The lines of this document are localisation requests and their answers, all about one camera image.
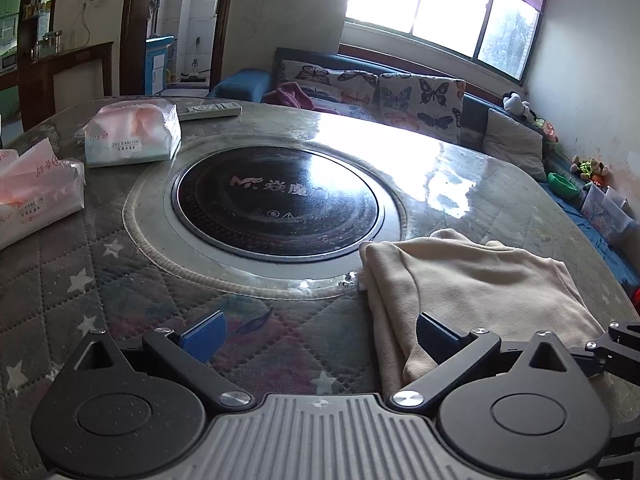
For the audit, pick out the butterfly pillow right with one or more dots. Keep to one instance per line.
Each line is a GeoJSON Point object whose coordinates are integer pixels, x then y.
{"type": "Point", "coordinates": [424, 104]}

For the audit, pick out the tissue pack far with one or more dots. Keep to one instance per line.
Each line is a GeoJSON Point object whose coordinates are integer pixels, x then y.
{"type": "Point", "coordinates": [132, 132]}

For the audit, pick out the magenta cloth on sofa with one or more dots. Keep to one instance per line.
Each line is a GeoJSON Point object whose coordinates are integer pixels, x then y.
{"type": "Point", "coordinates": [291, 95]}

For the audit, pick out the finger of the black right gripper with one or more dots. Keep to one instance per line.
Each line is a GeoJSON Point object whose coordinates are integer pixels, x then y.
{"type": "Point", "coordinates": [616, 352]}

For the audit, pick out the colourful plush toy pile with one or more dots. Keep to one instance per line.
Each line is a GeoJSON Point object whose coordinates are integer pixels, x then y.
{"type": "Point", "coordinates": [589, 170]}

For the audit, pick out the tissue pack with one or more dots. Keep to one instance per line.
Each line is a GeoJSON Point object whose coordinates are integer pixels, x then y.
{"type": "Point", "coordinates": [37, 189]}
{"type": "Point", "coordinates": [132, 132]}

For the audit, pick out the window with frame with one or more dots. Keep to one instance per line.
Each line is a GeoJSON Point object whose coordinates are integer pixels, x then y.
{"type": "Point", "coordinates": [497, 34]}

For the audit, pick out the butterfly pillow left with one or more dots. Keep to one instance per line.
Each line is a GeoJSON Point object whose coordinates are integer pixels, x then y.
{"type": "Point", "coordinates": [345, 92]}

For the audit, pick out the dark wooden chair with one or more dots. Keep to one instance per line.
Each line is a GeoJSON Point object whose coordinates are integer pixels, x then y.
{"type": "Point", "coordinates": [50, 85]}

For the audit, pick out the blue corner sofa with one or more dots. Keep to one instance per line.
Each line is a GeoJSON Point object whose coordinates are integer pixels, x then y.
{"type": "Point", "coordinates": [252, 84]}

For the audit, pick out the butterfly pillow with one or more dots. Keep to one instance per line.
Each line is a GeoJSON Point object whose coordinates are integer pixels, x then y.
{"type": "Point", "coordinates": [424, 104]}
{"type": "Point", "coordinates": [345, 92]}

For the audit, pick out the tissue pack near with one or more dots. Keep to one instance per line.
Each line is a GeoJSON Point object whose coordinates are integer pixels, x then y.
{"type": "Point", "coordinates": [37, 189]}

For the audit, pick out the blue white cabinet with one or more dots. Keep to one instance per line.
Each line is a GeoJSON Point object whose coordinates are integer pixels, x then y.
{"type": "Point", "coordinates": [155, 63]}

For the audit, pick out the green plastic bowl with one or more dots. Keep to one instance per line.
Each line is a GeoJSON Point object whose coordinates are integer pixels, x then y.
{"type": "Point", "coordinates": [562, 187]}

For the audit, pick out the pink green plush toy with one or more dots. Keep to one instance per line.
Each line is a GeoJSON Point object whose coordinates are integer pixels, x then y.
{"type": "Point", "coordinates": [547, 129]}

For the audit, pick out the red plastic stool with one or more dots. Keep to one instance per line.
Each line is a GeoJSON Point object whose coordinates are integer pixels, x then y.
{"type": "Point", "coordinates": [635, 299]}

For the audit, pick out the clear plastic storage box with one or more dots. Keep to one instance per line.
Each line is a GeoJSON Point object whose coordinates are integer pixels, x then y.
{"type": "Point", "coordinates": [613, 224]}

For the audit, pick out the black white plush toy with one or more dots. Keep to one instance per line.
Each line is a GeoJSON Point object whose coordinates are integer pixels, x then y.
{"type": "Point", "coordinates": [514, 105]}

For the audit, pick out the grey plain pillow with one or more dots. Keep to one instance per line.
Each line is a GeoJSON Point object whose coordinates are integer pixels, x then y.
{"type": "Point", "coordinates": [513, 142]}

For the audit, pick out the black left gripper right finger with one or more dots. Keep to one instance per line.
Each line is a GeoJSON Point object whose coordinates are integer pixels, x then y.
{"type": "Point", "coordinates": [533, 410]}

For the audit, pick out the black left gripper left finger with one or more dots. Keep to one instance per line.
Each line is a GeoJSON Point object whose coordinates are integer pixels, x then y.
{"type": "Point", "coordinates": [133, 410]}

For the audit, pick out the cream beige sweater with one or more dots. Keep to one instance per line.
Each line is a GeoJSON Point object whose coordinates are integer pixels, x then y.
{"type": "Point", "coordinates": [467, 285]}

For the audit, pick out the black round induction cooktop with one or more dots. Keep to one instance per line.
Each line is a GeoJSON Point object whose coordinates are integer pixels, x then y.
{"type": "Point", "coordinates": [277, 204]}

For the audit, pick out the grey remote control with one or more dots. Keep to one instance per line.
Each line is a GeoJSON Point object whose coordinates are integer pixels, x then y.
{"type": "Point", "coordinates": [210, 111]}

